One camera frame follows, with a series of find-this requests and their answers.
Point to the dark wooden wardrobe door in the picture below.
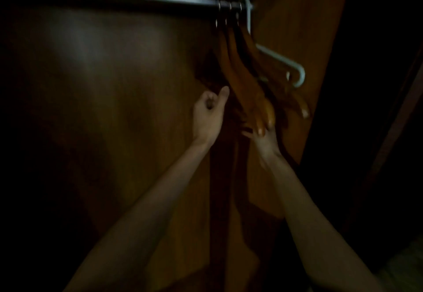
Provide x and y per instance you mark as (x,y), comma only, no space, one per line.
(393,113)

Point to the person's left hand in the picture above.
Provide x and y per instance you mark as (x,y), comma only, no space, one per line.
(206,123)

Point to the person's left thumb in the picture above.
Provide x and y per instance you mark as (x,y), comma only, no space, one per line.
(223,95)

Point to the person's right fingers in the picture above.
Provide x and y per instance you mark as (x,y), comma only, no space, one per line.
(247,134)

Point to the person's left forearm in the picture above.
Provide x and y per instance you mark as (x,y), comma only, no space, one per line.
(148,215)

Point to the person's right forearm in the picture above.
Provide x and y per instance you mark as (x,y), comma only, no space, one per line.
(310,225)

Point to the white plastic clothes hanger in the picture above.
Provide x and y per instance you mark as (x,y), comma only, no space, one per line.
(279,58)

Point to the person's right hand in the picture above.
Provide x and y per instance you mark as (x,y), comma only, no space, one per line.
(266,146)

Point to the brown wooden clothes hanger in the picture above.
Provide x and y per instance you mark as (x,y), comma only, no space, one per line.
(256,87)
(281,87)
(243,92)

